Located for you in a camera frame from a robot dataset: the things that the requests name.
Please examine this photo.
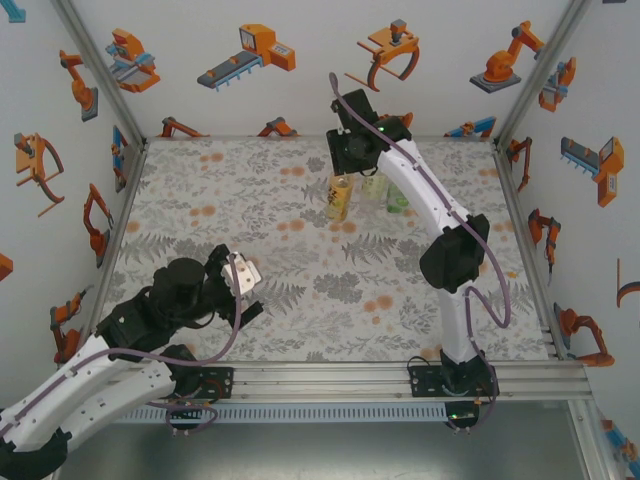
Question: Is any aluminium frame post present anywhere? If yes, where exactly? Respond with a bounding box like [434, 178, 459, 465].
[493, 0, 600, 149]
[49, 0, 150, 149]
[567, 399, 619, 480]

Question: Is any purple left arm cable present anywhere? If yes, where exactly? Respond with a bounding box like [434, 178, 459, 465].
[0, 254, 245, 439]

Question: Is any grey metal base sheet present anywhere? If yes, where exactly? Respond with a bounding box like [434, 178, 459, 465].
[49, 414, 601, 480]

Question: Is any aluminium side rail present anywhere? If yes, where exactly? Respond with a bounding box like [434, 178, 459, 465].
[87, 139, 151, 351]
[492, 139, 569, 361]

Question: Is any aluminium front frame rail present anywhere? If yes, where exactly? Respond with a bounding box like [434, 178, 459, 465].
[87, 360, 594, 402]

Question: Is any bottle with orange yellow label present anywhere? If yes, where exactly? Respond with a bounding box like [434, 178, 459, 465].
[325, 173, 357, 224]

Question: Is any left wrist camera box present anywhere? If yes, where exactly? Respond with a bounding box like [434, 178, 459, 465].
[221, 253, 262, 297]

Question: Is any clear bottle bright green label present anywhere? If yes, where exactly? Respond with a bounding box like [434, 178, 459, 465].
[385, 180, 413, 217]

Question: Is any floral printed table cover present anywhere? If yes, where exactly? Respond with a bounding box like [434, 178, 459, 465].
[94, 137, 561, 364]

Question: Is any aluminium back rail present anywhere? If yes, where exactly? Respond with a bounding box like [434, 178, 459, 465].
[143, 133, 499, 144]

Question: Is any clear bottle pale green label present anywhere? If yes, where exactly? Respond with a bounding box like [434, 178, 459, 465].
[360, 172, 389, 215]

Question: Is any grey slotted cable duct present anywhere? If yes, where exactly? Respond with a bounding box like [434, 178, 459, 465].
[74, 402, 450, 425]

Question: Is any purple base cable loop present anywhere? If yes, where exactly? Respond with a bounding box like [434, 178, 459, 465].
[164, 394, 219, 437]
[446, 379, 500, 435]

